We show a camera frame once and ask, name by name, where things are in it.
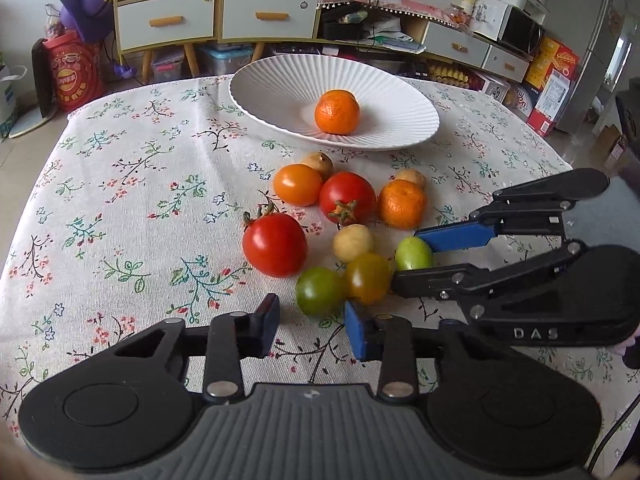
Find light green tomato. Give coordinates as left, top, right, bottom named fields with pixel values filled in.
left=395, top=236, right=435, bottom=272

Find black case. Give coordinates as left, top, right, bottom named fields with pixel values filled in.
left=320, top=12, right=367, bottom=42

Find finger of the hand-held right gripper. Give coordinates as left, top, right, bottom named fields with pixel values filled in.
left=390, top=240, right=588, bottom=306
left=414, top=167, right=610, bottom=255

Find small tan round fruit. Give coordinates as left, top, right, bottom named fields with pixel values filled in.
left=300, top=151, right=334, bottom=181
left=333, top=224, right=376, bottom=263
left=394, top=168, right=427, bottom=191

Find orange cardboard boxes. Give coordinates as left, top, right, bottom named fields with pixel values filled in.
left=524, top=37, right=582, bottom=137

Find brown cardboard box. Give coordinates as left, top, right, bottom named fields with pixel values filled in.
left=596, top=125, right=629, bottom=172

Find black standing panel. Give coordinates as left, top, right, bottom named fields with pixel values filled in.
left=10, top=37, right=57, bottom=139

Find white ribbed plate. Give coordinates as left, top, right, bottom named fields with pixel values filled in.
left=229, top=55, right=441, bottom=152

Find red bucket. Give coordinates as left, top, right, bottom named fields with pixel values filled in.
left=42, top=30, right=104, bottom=112

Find grey refrigerator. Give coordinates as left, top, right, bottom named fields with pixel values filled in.
left=546, top=0, right=627, bottom=136

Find black cable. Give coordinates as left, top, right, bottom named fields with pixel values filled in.
left=589, top=410, right=640, bottom=477

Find stack of papers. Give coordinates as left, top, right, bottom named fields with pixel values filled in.
left=365, top=16, right=427, bottom=54

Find yellow-green tomato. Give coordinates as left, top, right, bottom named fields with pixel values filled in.
left=344, top=253, right=396, bottom=307

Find orange tomato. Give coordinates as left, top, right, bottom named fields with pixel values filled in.
left=273, top=163, right=324, bottom=207

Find large red tomato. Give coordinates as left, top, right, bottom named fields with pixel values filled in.
left=242, top=201, right=308, bottom=278

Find microwave oven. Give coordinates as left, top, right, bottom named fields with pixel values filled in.
left=472, top=2, right=546, bottom=57

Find white paper bag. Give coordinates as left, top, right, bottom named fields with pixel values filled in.
left=0, top=64, right=27, bottom=137

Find clear storage box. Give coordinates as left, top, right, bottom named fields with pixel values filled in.
left=199, top=44, right=257, bottom=79
left=151, top=50, right=189, bottom=84

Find white drawer with orange handle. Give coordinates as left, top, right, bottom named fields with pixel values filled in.
left=116, top=0, right=217, bottom=52
left=222, top=0, right=319, bottom=42

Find floral tablecloth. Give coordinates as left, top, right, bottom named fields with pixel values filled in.
left=0, top=76, right=640, bottom=441

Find yellow egg cartons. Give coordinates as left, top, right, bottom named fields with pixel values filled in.
left=429, top=60, right=472, bottom=87

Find low wooden sideboard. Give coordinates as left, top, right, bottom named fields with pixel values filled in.
left=320, top=7, right=531, bottom=85

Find orange mandarin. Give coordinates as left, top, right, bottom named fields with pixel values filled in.
left=314, top=89, right=361, bottom=136
left=377, top=179, right=428, bottom=231

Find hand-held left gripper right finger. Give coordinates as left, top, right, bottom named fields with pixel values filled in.
left=344, top=301, right=511, bottom=403

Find dark green tomato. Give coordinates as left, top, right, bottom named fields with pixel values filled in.
left=295, top=266, right=347, bottom=317

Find purple plush hat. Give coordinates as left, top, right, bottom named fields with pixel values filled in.
left=58, top=0, right=117, bottom=45

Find red tomato with calyx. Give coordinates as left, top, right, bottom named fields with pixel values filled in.
left=319, top=171, right=377, bottom=226

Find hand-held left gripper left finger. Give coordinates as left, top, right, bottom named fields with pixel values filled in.
left=114, top=294, right=281, bottom=403

